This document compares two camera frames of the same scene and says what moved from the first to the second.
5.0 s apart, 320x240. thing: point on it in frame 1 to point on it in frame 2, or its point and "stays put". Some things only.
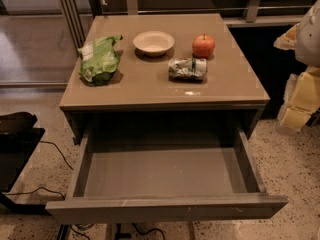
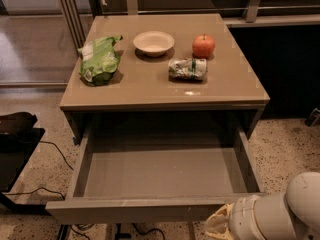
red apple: x=203 y=46 stays put
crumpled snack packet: x=187 y=69 stays put
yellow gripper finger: x=287 y=41 to x=217 y=225
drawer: x=165 y=173 stays put
